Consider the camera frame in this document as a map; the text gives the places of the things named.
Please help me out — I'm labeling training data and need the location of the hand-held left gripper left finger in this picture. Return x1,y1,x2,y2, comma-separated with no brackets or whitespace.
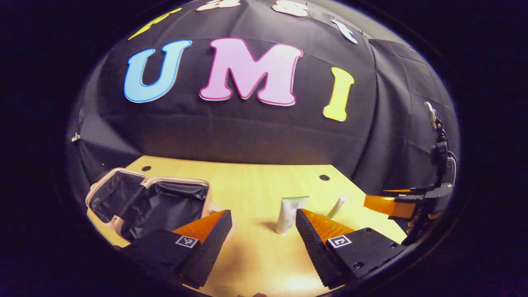
119,210,233,289

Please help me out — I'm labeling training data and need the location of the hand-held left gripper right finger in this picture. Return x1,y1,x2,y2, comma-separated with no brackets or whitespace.
295,208,408,289

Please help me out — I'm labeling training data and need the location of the large white green tube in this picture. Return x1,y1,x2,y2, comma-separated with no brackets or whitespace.
276,196,310,236

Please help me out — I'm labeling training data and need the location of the small white green tube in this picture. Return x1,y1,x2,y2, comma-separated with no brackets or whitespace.
327,195,350,219

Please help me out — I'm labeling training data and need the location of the pink suitcase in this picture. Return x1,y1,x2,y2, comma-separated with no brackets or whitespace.
85,167,225,244

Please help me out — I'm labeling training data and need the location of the black backdrop cloth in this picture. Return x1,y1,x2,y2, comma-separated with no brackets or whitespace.
66,0,460,198

